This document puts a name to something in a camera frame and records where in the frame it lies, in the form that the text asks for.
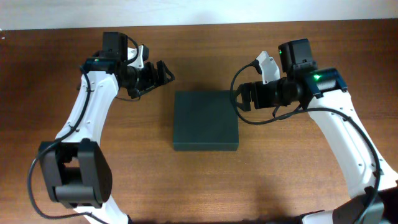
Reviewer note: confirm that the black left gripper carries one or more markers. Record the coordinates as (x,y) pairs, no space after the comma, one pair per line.
(153,78)

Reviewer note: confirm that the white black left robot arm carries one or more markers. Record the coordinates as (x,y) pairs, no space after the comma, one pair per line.
(73,166)

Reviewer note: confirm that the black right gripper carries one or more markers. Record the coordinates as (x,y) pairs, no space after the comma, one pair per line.
(260,102)

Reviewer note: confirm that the black storage box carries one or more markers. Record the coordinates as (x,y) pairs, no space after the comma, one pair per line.
(205,121)

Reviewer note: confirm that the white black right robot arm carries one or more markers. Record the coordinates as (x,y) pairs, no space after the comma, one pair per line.
(324,96)

